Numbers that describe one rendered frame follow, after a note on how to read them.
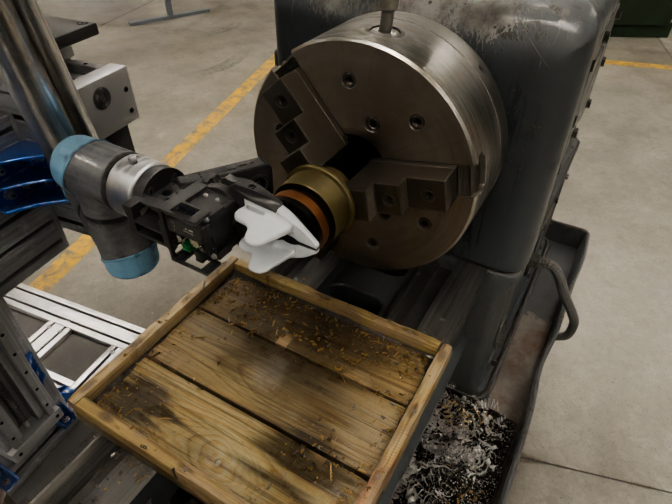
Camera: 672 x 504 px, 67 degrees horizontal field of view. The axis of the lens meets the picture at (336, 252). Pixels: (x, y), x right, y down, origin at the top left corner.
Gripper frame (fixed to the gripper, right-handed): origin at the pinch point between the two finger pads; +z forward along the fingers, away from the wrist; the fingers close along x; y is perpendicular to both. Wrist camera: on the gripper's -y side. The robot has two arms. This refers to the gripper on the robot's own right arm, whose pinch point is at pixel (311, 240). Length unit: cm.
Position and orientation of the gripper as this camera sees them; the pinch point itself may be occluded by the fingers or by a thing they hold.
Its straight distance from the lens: 52.3
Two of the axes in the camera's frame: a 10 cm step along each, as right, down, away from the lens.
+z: 8.5, 3.3, -4.0
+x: -0.1, -7.6, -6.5
